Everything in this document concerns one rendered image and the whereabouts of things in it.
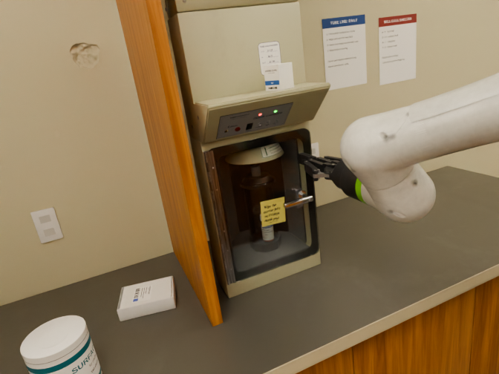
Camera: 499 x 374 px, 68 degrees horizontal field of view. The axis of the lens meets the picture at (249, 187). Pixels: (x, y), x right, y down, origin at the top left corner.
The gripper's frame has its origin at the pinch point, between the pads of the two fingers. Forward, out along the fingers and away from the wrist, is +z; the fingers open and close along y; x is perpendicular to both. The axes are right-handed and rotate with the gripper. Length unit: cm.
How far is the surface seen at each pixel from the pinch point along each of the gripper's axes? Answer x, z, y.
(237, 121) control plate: -14.7, -2.5, 19.6
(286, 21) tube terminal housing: -35.7, 4.7, -0.1
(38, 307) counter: 37, 35, 82
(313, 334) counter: 37.0, -20.6, 14.6
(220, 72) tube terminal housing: -26.0, 4.7, 19.3
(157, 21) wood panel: -38, -4, 34
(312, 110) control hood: -13.1, -0.8, -2.3
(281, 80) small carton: -22.3, -4.0, 7.7
